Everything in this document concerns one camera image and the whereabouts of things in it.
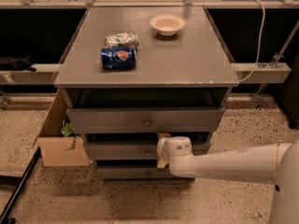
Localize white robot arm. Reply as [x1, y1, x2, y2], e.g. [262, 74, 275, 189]
[157, 133, 299, 224]

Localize grey top drawer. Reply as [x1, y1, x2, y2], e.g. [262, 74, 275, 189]
[66, 107, 224, 134]

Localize grey drawer cabinet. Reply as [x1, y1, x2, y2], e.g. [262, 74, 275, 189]
[54, 7, 238, 168]

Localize green packet in box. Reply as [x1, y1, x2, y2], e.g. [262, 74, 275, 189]
[61, 123, 77, 137]

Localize blue pepsi can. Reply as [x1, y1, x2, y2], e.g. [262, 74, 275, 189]
[101, 47, 135, 69]

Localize cardboard box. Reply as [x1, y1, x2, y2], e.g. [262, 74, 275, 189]
[36, 91, 90, 166]

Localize crushed green white can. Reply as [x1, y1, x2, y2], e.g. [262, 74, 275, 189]
[104, 32, 139, 48]

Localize white bowl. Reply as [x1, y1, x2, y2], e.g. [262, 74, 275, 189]
[149, 14, 185, 36]

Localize black floor bar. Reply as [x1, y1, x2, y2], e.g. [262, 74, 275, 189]
[0, 148, 41, 224]

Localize black object on ledge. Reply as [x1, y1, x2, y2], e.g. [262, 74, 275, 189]
[0, 56, 36, 72]

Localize white cable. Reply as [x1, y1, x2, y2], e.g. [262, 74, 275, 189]
[238, 0, 266, 83]

